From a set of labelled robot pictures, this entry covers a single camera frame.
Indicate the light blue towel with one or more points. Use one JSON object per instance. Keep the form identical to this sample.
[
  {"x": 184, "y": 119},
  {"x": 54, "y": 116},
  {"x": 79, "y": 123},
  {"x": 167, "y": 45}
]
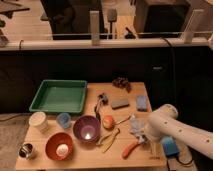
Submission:
[{"x": 136, "y": 129}]

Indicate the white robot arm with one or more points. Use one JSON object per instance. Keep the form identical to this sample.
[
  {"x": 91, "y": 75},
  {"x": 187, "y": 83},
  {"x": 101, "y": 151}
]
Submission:
[{"x": 162, "y": 122}]

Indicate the purple bowl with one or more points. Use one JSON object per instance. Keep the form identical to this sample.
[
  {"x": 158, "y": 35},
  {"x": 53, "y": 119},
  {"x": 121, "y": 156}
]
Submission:
[{"x": 87, "y": 129}]

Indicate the red bowl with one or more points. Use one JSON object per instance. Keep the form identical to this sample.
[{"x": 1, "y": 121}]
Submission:
[{"x": 59, "y": 146}]

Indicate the grey sponge block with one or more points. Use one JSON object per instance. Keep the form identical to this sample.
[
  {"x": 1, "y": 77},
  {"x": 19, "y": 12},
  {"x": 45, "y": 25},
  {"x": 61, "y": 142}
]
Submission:
[{"x": 119, "y": 103}]

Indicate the peach fruit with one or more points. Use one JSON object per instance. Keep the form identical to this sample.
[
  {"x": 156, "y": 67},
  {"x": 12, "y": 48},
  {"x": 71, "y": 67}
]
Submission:
[{"x": 108, "y": 122}]

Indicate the blue sponge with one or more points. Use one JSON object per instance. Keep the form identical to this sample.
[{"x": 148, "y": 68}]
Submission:
[{"x": 141, "y": 103}]

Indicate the white-headed brush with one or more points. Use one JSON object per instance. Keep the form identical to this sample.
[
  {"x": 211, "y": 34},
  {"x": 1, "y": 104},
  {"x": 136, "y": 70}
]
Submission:
[{"x": 123, "y": 120}]

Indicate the green plastic tray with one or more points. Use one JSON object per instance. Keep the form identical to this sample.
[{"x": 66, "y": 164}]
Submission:
[{"x": 57, "y": 96}]

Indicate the yellow tongs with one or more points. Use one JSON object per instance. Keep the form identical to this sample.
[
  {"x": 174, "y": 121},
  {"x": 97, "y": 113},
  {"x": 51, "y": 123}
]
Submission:
[{"x": 106, "y": 141}]

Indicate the small blue cup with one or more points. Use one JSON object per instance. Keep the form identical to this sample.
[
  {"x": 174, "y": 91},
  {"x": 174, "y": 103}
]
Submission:
[{"x": 64, "y": 120}]

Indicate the white paper cup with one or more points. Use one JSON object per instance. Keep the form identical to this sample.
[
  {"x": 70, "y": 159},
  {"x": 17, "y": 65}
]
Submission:
[{"x": 39, "y": 121}]

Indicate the blue box off table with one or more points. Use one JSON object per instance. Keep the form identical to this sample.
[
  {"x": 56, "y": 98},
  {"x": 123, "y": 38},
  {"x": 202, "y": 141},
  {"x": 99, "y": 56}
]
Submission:
[{"x": 169, "y": 146}]

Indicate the small metal cup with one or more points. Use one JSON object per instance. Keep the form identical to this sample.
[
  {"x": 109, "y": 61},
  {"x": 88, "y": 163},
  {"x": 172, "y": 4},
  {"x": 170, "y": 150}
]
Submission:
[{"x": 27, "y": 151}]

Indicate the black-handled tool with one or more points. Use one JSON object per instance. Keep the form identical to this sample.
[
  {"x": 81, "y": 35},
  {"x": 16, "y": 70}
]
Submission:
[{"x": 102, "y": 100}]

